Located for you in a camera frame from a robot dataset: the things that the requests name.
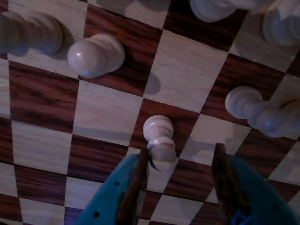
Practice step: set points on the white wooden chess pawn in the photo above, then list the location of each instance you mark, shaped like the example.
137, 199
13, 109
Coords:
159, 131
96, 55
44, 32
243, 103

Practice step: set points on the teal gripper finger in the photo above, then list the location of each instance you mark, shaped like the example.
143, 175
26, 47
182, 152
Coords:
110, 199
253, 199

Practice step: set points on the wooden chess board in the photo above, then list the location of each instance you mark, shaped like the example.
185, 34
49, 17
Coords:
105, 112

